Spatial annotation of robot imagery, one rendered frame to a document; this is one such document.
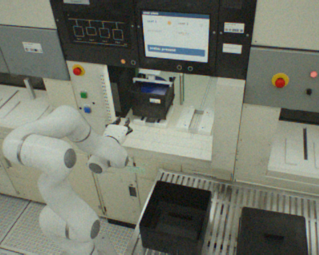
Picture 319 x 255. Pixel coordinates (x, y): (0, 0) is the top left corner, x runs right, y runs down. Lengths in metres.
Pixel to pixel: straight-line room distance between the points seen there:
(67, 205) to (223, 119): 0.80
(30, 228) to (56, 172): 1.87
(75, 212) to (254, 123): 0.91
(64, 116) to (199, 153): 0.99
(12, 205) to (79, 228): 1.84
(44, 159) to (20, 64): 1.00
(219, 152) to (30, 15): 1.12
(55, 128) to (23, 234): 1.83
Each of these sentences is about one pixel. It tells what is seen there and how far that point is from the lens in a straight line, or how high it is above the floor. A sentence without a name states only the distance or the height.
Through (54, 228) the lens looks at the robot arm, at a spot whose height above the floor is 1.15.
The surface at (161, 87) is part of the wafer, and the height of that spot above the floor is 1.06.
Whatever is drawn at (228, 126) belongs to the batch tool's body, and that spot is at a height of 1.17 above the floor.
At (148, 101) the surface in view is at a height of 1.06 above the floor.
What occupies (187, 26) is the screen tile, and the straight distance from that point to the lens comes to 1.45.
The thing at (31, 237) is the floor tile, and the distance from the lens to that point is 2.83.
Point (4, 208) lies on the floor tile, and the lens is 3.09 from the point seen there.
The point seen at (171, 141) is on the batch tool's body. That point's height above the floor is 0.87.
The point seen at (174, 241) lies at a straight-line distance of 1.55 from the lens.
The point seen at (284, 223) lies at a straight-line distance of 1.69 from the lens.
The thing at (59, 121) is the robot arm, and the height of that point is 1.55.
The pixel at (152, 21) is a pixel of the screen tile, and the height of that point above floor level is 1.64.
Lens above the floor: 2.21
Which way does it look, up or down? 40 degrees down
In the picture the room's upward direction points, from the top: 4 degrees counter-clockwise
